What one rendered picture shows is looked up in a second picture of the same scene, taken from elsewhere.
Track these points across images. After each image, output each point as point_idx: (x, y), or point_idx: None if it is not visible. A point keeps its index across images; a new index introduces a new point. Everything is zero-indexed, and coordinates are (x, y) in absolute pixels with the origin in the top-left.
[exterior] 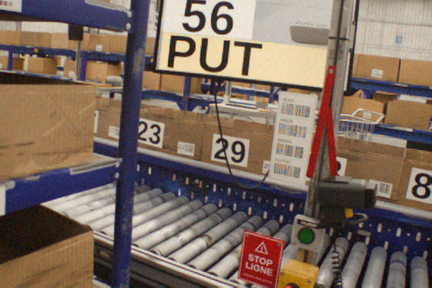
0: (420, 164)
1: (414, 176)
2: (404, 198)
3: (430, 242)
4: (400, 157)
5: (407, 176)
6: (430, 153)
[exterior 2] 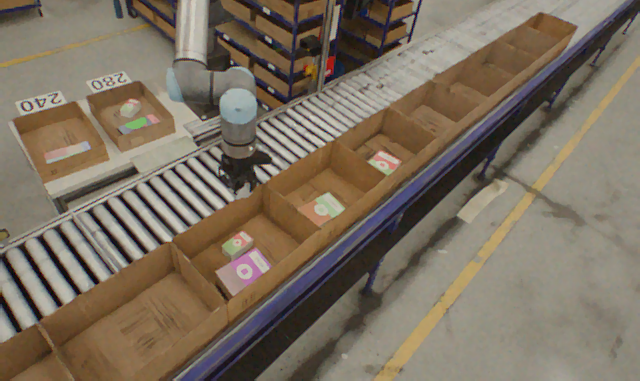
0: (381, 110)
1: None
2: (379, 129)
3: None
4: (390, 104)
5: (383, 116)
6: (427, 145)
